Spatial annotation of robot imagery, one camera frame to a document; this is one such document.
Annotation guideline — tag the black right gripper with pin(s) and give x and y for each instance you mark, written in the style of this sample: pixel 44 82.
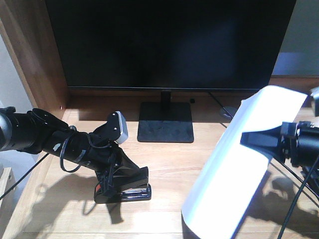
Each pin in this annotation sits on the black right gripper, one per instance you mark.
pixel 279 143

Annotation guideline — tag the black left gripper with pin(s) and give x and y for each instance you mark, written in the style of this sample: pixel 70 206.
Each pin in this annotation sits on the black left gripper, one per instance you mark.
pixel 105 157

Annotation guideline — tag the black stapler with orange tab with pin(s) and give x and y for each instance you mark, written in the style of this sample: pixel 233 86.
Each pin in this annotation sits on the black stapler with orange tab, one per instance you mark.
pixel 113 189

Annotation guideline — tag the white paper sheets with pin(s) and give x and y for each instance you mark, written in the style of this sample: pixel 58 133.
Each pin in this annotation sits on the white paper sheets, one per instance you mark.
pixel 230 177

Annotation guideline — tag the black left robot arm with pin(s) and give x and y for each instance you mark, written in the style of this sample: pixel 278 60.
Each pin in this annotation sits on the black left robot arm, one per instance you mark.
pixel 35 131

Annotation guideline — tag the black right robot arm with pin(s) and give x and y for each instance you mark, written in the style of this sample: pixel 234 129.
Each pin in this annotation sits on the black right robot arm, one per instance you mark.
pixel 310 144

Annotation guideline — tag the black monitor stand base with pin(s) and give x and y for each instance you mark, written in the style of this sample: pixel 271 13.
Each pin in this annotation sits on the black monitor stand base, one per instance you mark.
pixel 165 121

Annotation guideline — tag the black computer monitor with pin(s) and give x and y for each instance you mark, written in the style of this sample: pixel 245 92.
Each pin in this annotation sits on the black computer monitor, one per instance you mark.
pixel 169 44

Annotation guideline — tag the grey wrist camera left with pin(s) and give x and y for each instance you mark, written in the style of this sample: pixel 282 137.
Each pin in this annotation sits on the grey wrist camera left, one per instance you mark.
pixel 117 127

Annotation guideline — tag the grey desk cable grommet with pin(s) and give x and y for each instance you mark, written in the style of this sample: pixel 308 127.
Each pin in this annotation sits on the grey desk cable grommet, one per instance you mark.
pixel 228 112

